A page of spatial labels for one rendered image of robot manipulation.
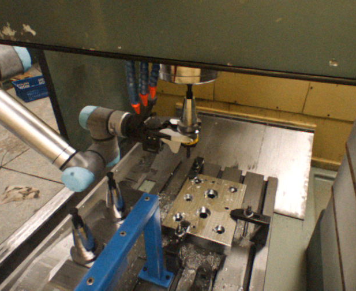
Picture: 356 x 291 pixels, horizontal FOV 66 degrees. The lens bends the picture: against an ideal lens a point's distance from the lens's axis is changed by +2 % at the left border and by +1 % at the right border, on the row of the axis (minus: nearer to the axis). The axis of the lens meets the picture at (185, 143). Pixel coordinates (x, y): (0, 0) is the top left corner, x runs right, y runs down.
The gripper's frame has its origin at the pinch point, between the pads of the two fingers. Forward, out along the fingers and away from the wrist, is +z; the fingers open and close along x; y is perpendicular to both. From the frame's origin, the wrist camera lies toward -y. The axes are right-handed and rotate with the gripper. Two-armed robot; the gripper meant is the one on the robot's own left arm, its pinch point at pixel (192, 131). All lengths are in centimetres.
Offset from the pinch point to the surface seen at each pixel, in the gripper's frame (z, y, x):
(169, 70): -2.1, -18.7, 8.2
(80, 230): -8.8, 4.0, 34.6
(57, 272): -11.8, 11.2, 39.5
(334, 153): 54, 60, -102
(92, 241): -7.9, 7.6, 33.6
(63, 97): -66, 9, -21
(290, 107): 24, 33, -101
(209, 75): 5.3, -17.4, 4.7
